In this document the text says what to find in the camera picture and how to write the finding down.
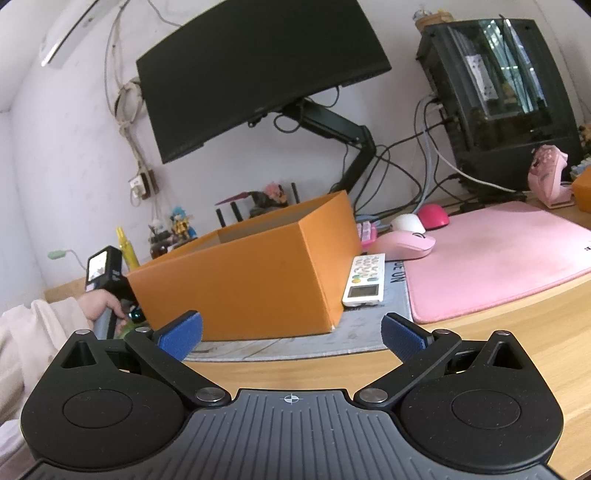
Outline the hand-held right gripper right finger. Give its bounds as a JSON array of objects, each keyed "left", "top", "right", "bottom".
[{"left": 353, "top": 312, "right": 530, "bottom": 409}]

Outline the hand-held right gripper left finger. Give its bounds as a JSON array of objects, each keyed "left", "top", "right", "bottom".
[{"left": 59, "top": 310, "right": 232, "bottom": 409}]

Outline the orange cardboard box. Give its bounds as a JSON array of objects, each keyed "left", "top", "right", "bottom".
[{"left": 126, "top": 190, "right": 363, "bottom": 342}]

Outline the person's left forearm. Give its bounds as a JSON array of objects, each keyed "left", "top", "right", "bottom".
[{"left": 0, "top": 298, "right": 95, "bottom": 462}]

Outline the wooden desktop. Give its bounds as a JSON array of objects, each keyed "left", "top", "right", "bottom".
[{"left": 44, "top": 194, "right": 591, "bottom": 480}]

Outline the person's left hand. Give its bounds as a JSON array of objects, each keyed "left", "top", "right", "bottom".
[{"left": 75, "top": 292, "right": 133, "bottom": 334}]

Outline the yellow bottle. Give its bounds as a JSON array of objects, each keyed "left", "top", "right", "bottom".
[{"left": 115, "top": 226, "right": 140, "bottom": 274}]

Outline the green gooseneck lamp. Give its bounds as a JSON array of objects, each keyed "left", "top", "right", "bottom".
[{"left": 47, "top": 248, "right": 89, "bottom": 278}]

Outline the white remote control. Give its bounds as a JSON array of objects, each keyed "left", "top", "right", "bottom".
[{"left": 342, "top": 253, "right": 386, "bottom": 307}]

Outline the blue-haired figurine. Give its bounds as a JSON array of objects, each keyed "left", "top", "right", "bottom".
[{"left": 170, "top": 206, "right": 197, "bottom": 243}]

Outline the light pink mouse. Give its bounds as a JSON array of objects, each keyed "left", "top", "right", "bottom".
[{"left": 367, "top": 229, "right": 436, "bottom": 260}]

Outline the pink keyboard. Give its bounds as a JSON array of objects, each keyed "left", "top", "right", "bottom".
[{"left": 356, "top": 220, "right": 391, "bottom": 254}]

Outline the white mouse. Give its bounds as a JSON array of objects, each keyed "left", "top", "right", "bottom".
[{"left": 390, "top": 213, "right": 426, "bottom": 234}]

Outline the pink mouse pad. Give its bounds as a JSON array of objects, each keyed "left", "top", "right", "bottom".
[{"left": 403, "top": 200, "right": 591, "bottom": 324}]

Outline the magenta mouse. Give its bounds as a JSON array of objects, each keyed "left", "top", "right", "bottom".
[{"left": 417, "top": 203, "right": 451, "bottom": 230}]

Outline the pink-haired figurine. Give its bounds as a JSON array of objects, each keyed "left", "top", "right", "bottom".
[{"left": 252, "top": 181, "right": 289, "bottom": 215}]

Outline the pink game controller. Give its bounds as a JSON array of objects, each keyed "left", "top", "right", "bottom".
[{"left": 529, "top": 144, "right": 576, "bottom": 208}]

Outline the orange box lid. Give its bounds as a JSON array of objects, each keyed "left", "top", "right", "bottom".
[{"left": 571, "top": 167, "right": 591, "bottom": 211}]

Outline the white air conditioner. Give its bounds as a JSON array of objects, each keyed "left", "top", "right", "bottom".
[{"left": 39, "top": 0, "right": 126, "bottom": 68}]

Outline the black curved monitor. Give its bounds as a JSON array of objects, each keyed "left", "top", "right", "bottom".
[{"left": 136, "top": 0, "right": 392, "bottom": 165}]

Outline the black glass computer case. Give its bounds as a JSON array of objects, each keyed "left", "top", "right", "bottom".
[{"left": 416, "top": 18, "right": 584, "bottom": 193}]

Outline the figurine in basket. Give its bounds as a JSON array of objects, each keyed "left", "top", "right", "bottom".
[{"left": 413, "top": 4, "right": 456, "bottom": 33}]

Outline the white wall socket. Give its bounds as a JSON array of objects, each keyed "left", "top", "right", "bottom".
[{"left": 128, "top": 170, "right": 158, "bottom": 208}]

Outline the black computer cable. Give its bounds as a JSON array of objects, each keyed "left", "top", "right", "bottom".
[{"left": 342, "top": 122, "right": 455, "bottom": 217}]

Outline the white computer cable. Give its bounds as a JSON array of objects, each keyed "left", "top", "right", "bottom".
[{"left": 422, "top": 97, "right": 518, "bottom": 193}]

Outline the white wall cable bundle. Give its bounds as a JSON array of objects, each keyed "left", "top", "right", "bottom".
[{"left": 104, "top": 0, "right": 160, "bottom": 217}]

